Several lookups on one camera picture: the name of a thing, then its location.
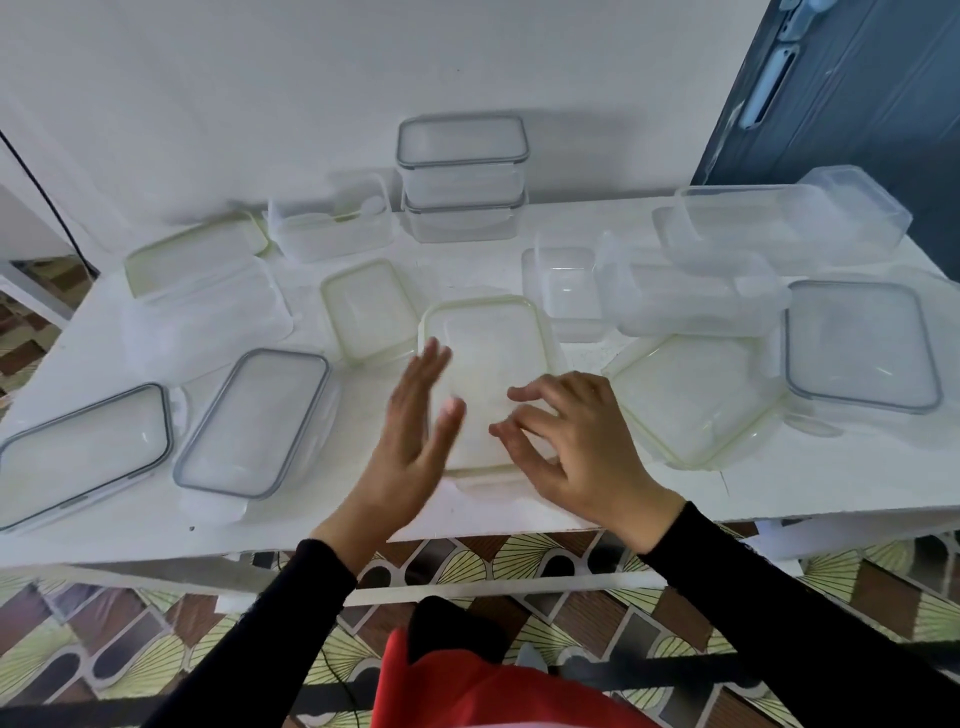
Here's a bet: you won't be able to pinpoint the person's right hand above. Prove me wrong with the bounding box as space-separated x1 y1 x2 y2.
488 371 688 555

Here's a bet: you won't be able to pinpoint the person's left hand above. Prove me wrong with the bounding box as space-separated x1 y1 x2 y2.
311 337 468 575

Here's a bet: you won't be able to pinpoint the square green-rimmed clear lid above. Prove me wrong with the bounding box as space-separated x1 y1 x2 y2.
603 333 789 472

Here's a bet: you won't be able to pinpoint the green-rimmed container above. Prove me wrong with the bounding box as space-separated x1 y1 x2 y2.
418 294 560 478

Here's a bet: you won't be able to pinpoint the small green-rimmed clear lid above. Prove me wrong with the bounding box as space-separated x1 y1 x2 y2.
320 258 421 369

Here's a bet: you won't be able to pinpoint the large grey-rimmed clear lid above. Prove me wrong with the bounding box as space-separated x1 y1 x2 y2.
172 347 333 523
785 279 944 415
0 382 189 534

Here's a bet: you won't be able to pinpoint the small clear container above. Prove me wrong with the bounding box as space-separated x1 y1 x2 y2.
521 245 609 344

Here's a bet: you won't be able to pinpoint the medium clear food container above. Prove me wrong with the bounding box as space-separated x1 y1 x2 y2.
395 112 528 210
402 193 526 245
268 173 395 264

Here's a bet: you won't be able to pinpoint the large green-rimmed clear lid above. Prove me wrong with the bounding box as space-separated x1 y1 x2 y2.
123 211 271 300

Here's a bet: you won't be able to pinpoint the person's right forearm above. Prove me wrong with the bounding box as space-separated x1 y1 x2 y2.
641 500 960 728

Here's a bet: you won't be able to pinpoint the person's left forearm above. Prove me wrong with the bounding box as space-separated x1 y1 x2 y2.
142 538 358 728

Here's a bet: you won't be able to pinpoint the black trousers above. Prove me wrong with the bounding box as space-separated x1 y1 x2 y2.
407 596 511 665

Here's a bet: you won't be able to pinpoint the white table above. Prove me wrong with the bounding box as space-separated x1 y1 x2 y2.
0 193 960 616

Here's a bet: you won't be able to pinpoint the red garment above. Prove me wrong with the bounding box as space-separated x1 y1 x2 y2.
371 629 661 728

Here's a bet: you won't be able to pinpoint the blue-grey door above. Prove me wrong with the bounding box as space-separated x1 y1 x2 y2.
689 0 960 283

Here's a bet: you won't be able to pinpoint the light blue door latch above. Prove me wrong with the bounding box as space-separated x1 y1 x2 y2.
776 0 834 43

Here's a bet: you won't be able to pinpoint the white door frame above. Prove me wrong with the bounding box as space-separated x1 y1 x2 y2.
0 262 76 331

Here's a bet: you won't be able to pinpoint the black wall cable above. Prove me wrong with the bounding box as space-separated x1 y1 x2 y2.
0 131 99 279

